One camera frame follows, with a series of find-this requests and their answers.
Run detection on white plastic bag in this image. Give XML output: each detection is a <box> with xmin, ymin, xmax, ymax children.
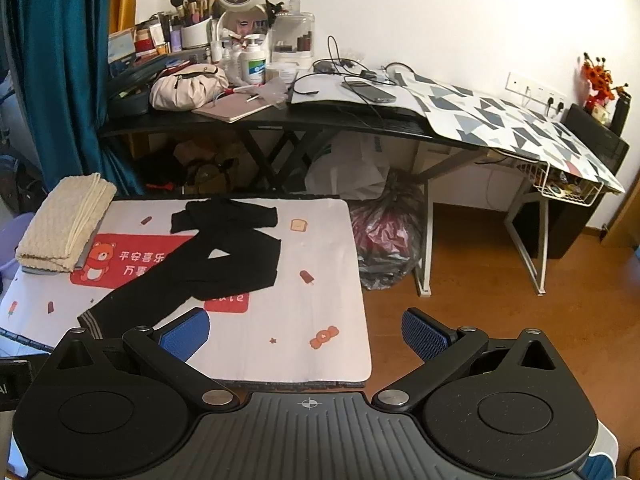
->
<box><xmin>305</xmin><ymin>137</ymin><xmax>418</xmax><ymax>203</ymax></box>

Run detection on purple plastic basin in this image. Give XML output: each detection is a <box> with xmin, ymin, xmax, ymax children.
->
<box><xmin>0</xmin><ymin>212</ymin><xmax>36</xmax><ymax>281</ymax></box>

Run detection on teal curtain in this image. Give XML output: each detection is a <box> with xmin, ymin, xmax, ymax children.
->
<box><xmin>5</xmin><ymin>0</ymin><xmax>146</xmax><ymax>196</ymax></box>

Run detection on white cosmetic organiser box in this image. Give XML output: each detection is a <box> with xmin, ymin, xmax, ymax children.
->
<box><xmin>271</xmin><ymin>11</ymin><xmax>316</xmax><ymax>68</ymax></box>

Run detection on cream folded towel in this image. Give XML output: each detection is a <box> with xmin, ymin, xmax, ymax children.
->
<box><xmin>15</xmin><ymin>173</ymin><xmax>117</xmax><ymax>273</ymax></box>

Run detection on black desk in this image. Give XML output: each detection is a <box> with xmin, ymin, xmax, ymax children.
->
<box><xmin>97</xmin><ymin>80</ymin><xmax>551</xmax><ymax>297</ymax></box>

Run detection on wooden door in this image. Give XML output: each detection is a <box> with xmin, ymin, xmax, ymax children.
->
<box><xmin>600</xmin><ymin>195</ymin><xmax>640</xmax><ymax>261</ymax></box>

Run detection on white wall socket row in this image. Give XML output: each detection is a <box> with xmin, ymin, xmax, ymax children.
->
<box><xmin>505</xmin><ymin>72</ymin><xmax>568</xmax><ymax>111</ymax></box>

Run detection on clear plastic bag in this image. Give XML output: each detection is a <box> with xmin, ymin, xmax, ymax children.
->
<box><xmin>350</xmin><ymin>172</ymin><xmax>428</xmax><ymax>291</ymax></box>

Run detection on black round pot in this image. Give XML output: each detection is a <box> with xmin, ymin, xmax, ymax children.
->
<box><xmin>107</xmin><ymin>72</ymin><xmax>153</xmax><ymax>120</ymax></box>

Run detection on black pants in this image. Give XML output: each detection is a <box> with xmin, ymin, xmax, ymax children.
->
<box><xmin>77</xmin><ymin>199</ymin><xmax>281</xmax><ymax>342</ymax></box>

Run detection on grey smartphone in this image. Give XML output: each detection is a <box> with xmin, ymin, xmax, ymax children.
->
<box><xmin>342</xmin><ymin>80</ymin><xmax>398</xmax><ymax>103</ymax></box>

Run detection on beige pouch bag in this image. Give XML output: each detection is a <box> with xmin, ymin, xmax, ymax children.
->
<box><xmin>149</xmin><ymin>64</ymin><xmax>230</xmax><ymax>111</ymax></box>

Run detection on white wire basket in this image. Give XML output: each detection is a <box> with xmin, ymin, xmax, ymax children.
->
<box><xmin>517</xmin><ymin>160</ymin><xmax>608</xmax><ymax>207</ymax></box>

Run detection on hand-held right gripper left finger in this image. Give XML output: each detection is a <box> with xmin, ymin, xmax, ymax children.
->
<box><xmin>50</xmin><ymin>308</ymin><xmax>241</xmax><ymax>408</ymax></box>

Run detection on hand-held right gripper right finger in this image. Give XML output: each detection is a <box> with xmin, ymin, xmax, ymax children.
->
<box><xmin>372</xmin><ymin>307</ymin><xmax>563</xmax><ymax>408</ymax></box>

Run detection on pink notebook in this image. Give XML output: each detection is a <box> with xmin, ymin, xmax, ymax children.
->
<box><xmin>192</xmin><ymin>94</ymin><xmax>275</xmax><ymax>123</ymax></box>

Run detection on white pump lotion bottle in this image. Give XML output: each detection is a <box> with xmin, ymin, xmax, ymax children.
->
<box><xmin>239</xmin><ymin>34</ymin><xmax>267</xmax><ymax>86</ymax></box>

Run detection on white makeup brush holder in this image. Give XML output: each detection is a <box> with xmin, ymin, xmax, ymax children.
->
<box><xmin>170</xmin><ymin>0</ymin><xmax>217</xmax><ymax>51</ymax></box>

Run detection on red orange flower decoration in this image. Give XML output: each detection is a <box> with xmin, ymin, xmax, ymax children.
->
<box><xmin>580</xmin><ymin>52</ymin><xmax>626</xmax><ymax>111</ymax></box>

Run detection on black cabinet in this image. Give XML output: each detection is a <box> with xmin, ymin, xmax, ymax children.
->
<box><xmin>512</xmin><ymin>104</ymin><xmax>631</xmax><ymax>261</ymax></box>

